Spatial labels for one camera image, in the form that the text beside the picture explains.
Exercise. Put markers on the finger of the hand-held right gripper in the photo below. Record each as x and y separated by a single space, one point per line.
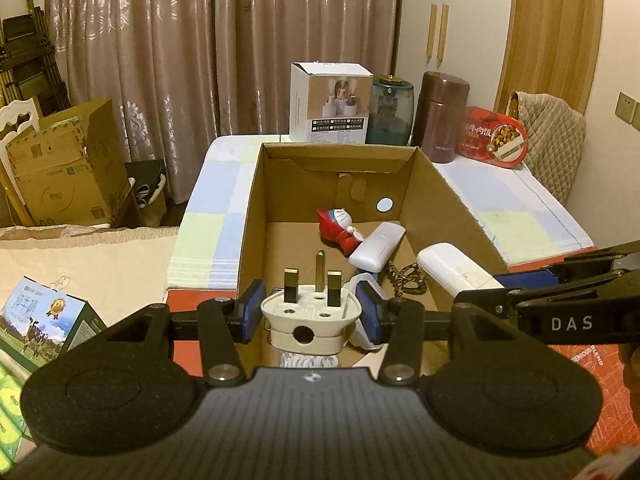
525 280
485 302

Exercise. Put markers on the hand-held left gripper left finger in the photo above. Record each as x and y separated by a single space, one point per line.
250 310

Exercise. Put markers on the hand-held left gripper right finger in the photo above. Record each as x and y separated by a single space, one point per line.
369 312

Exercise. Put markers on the white oblong device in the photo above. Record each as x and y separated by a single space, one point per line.
450 267

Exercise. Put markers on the white three-prong plug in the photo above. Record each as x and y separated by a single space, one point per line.
310 310

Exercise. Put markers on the white remote control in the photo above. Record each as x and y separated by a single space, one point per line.
377 246

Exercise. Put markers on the red cat figurine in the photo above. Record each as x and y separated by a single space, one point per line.
340 232

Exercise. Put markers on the red printed mat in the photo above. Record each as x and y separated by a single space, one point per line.
610 410

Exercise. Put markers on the black storage bin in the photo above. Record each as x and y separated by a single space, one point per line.
155 212

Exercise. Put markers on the chair with quilted cover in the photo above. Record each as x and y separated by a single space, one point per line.
550 145

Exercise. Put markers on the red oval food package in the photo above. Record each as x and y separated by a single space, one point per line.
495 140

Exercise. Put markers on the beige bed cover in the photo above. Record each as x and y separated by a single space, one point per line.
100 270

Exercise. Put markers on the black white sneaker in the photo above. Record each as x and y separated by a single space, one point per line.
142 192

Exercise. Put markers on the brown thermos flask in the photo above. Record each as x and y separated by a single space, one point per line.
440 120

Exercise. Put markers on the green glass jar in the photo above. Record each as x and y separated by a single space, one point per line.
390 110

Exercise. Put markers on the white product box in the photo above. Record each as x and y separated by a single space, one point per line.
330 110

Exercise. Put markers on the blue green milk carton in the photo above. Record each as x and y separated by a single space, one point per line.
35 320

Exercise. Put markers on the tall cardboard box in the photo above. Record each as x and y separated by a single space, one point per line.
65 170

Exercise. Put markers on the green tissue packs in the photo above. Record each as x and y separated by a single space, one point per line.
10 400

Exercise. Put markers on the wooden wardrobe panel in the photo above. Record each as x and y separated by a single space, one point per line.
555 25

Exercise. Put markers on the brown patterned curtain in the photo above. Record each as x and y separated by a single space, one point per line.
175 60

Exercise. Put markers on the white carved board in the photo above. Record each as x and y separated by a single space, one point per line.
15 115

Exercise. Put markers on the dark folding rack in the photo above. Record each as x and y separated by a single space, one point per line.
30 60

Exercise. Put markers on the beige wall socket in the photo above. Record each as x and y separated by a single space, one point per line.
636 119
625 107

